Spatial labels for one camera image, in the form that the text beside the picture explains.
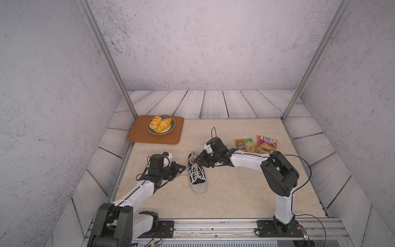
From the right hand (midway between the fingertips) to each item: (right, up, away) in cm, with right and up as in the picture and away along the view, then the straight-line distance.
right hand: (195, 162), depth 87 cm
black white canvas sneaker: (+2, -12, -3) cm, 13 cm away
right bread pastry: (-24, +21, +24) cm, 40 cm away
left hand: (-4, -2, -3) cm, 6 cm away
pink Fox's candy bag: (+46, +8, +15) cm, 48 cm away
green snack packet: (+33, +8, +17) cm, 38 cm away
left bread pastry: (-31, +23, +25) cm, 46 cm away
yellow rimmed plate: (-26, +28, +32) cm, 50 cm away
